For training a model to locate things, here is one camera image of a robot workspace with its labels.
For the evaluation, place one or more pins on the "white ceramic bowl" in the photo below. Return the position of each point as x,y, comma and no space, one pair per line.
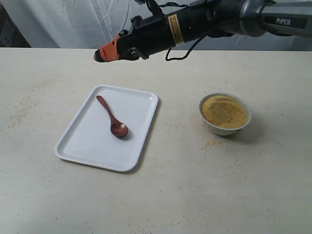
223,131

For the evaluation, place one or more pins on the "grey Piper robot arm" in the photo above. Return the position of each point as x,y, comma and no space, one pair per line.
268,16

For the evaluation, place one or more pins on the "white rectangular plastic tray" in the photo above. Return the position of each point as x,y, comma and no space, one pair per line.
88,139

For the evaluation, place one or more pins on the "spilled millet pile on table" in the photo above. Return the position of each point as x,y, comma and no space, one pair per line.
211,144

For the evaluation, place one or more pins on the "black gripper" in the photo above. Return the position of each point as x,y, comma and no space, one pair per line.
170,25

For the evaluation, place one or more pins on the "white backdrop curtain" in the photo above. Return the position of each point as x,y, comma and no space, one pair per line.
89,24

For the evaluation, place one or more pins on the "dark red wooden spoon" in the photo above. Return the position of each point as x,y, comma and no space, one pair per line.
117,128

